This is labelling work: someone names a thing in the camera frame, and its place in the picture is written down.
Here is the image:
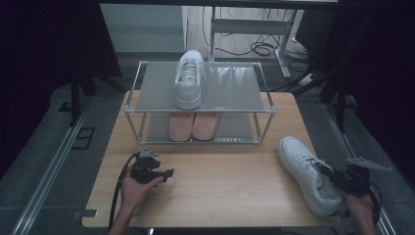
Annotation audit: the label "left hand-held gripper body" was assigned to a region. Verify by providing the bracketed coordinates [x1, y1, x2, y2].
[129, 149, 162, 185]

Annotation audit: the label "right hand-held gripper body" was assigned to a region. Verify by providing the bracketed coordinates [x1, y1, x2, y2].
[335, 156, 392, 198]

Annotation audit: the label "white sneaker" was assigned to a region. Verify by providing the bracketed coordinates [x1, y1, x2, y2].
[277, 135, 347, 217]
[173, 49, 207, 111]

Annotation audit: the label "pink slipper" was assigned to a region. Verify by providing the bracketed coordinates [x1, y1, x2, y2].
[192, 112, 221, 142]
[167, 112, 197, 143]

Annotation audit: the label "grey metal shoe rack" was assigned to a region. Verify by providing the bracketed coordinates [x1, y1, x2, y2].
[123, 60, 277, 146]

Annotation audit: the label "person's left hand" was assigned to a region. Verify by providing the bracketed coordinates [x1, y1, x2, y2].
[119, 164, 165, 212]

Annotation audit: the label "person's right hand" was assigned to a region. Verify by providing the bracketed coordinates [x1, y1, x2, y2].
[342, 187, 382, 227]

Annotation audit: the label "black metal stand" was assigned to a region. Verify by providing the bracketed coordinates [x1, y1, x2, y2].
[58, 63, 127, 127]
[270, 16, 361, 133]

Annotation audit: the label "dark curtain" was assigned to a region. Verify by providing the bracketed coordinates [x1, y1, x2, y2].
[337, 0, 415, 187]
[0, 0, 122, 179]

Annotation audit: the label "grey cabinet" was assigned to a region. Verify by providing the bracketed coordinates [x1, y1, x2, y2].
[99, 3, 189, 54]

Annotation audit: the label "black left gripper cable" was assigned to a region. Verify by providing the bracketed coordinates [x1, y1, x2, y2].
[109, 152, 139, 230]

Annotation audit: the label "black floor cables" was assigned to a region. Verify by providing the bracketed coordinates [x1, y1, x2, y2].
[201, 6, 312, 65]

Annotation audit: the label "white desk frame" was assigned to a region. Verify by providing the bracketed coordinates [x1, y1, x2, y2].
[207, 6, 300, 80]

